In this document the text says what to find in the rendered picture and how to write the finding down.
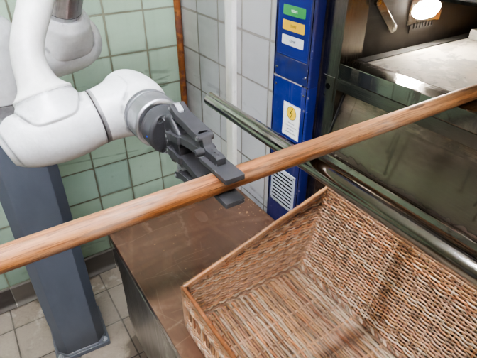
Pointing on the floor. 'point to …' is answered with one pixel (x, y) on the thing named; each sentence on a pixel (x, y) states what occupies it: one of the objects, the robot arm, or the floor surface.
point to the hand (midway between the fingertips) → (222, 180)
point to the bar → (360, 196)
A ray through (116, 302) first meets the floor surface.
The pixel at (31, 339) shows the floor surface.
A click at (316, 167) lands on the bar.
